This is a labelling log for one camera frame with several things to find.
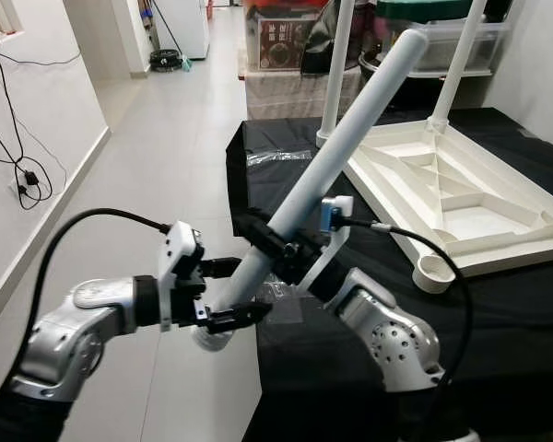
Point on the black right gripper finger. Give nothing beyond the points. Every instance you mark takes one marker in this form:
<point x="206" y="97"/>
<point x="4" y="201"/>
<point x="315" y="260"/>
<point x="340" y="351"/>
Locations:
<point x="258" y="230"/>

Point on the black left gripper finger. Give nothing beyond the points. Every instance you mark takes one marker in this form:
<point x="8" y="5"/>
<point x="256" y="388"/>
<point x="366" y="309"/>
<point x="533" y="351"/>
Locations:
<point x="240" y="318"/>
<point x="221" y="268"/>

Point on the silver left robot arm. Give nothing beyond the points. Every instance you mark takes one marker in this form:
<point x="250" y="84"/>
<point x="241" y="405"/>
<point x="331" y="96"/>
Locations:
<point x="69" y="331"/>

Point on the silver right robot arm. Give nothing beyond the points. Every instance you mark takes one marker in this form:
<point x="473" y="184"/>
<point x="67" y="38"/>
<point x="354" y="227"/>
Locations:
<point x="387" y="336"/>

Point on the white plastic children table top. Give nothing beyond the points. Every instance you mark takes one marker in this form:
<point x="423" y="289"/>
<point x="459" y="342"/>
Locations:
<point x="479" y="203"/>

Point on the clear crossed tape patch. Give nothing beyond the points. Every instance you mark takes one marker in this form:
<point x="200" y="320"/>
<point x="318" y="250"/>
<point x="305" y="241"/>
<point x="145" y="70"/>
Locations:
<point x="286" y="308"/>

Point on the beige patterned table cloth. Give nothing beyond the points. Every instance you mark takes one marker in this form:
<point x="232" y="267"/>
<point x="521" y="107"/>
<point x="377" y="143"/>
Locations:
<point x="276" y="97"/>

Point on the broom with teal head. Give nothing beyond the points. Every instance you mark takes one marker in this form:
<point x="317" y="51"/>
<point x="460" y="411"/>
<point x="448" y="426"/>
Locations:
<point x="185" y="64"/>

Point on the storage box with orange lid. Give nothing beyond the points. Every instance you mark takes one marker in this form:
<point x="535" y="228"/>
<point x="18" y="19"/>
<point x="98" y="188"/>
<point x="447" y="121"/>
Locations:
<point x="276" y="41"/>

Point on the black round floor device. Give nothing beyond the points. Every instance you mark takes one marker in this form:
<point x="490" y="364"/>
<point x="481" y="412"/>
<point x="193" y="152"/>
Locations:
<point x="166" y="62"/>

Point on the black plastic bag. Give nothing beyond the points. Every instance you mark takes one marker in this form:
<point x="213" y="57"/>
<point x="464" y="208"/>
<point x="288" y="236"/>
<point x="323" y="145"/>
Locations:
<point x="318" y="46"/>

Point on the black tablecloth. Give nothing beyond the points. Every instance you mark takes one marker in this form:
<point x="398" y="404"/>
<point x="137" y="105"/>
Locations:
<point x="516" y="350"/>

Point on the black round wok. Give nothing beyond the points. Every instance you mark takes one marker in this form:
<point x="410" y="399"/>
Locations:
<point x="415" y="87"/>

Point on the dark green round lid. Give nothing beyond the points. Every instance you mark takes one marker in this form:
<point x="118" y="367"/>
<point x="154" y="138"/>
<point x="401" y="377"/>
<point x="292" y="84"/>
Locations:
<point x="424" y="9"/>

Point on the clear plastic storage bin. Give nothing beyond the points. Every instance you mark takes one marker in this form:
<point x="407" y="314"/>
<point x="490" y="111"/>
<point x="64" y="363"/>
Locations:
<point x="488" y="46"/>

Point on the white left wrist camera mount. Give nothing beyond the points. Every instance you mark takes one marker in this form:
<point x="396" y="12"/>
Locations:
<point x="178" y="249"/>

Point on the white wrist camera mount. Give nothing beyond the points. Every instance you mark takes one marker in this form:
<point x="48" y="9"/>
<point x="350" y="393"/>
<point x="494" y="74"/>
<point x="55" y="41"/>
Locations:
<point x="336" y="212"/>
<point x="178" y="249"/>

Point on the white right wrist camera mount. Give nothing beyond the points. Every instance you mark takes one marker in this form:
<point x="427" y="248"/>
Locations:
<point x="336" y="212"/>

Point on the black wall power adapter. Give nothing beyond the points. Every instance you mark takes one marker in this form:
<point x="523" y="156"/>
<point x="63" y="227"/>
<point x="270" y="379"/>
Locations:
<point x="31" y="179"/>

